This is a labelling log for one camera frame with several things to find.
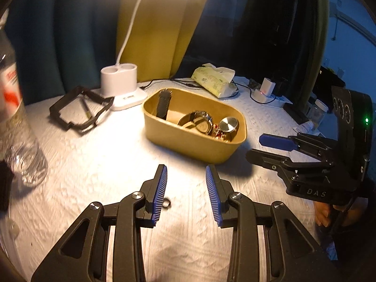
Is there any keychain with round pendant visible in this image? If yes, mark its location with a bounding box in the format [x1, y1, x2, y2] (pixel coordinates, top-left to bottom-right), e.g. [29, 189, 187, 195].
[218, 117, 240, 141]

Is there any gold strap wristwatch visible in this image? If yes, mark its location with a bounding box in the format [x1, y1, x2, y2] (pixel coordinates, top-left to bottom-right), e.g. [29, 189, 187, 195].
[178, 111, 213, 135]

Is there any black strap wristwatch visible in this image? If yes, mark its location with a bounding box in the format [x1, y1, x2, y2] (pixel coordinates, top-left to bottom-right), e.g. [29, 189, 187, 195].
[156, 89, 172, 120]

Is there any right hand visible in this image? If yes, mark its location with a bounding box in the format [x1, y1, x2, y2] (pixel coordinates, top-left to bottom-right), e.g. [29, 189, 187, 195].
[313, 197, 368, 227]

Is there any small white-lid jar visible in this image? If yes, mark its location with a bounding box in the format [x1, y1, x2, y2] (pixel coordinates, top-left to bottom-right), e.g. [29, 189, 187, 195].
[308, 99, 328, 128]

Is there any white charger adapter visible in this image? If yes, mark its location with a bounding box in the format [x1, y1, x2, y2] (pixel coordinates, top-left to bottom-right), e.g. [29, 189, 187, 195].
[252, 78, 275, 104]

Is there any tan paper tray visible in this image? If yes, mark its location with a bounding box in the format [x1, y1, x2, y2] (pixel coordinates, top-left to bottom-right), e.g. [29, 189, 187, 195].
[142, 88, 247, 164]

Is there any tissue pack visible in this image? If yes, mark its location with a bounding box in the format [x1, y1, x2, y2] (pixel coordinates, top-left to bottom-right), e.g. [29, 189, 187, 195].
[191, 63, 238, 99]

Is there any dark pen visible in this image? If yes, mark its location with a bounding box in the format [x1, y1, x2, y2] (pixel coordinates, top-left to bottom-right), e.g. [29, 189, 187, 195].
[80, 97, 92, 120]

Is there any clear plastic water bottle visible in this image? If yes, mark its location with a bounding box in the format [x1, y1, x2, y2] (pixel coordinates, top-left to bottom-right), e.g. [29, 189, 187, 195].
[1, 10, 48, 188]

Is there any white desk lamp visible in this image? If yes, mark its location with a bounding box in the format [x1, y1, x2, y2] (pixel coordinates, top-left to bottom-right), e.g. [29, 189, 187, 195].
[99, 0, 210, 112]

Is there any yellow chair back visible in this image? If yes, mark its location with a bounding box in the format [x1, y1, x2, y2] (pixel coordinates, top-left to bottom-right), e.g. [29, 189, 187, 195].
[121, 0, 207, 82]

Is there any black power cable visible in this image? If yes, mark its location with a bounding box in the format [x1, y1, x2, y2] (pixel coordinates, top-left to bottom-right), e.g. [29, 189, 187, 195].
[139, 77, 279, 105]

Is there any black rectangular frame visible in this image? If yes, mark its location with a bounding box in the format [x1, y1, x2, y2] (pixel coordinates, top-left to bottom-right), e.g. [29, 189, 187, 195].
[49, 86, 115, 135]

